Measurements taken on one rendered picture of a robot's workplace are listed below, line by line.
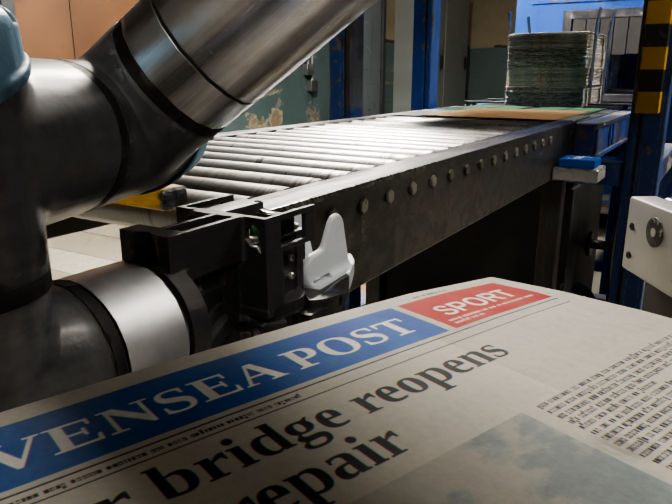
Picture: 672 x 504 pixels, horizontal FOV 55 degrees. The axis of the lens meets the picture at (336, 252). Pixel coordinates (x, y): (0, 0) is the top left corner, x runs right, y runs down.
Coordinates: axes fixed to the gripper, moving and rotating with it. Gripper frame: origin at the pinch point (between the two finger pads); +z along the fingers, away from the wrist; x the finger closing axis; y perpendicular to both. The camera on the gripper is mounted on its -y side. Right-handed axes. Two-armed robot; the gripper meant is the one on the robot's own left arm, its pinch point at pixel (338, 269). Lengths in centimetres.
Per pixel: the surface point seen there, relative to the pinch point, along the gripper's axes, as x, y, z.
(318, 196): 8.6, 3.4, 10.4
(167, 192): 15.5, 5.2, -2.9
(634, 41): 28, 32, 363
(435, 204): 8.5, -2.5, 40.2
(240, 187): 19.4, 3.2, 11.4
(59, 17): 324, 47, 216
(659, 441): -25.0, 6.3, -25.8
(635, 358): -23.9, 6.3, -20.9
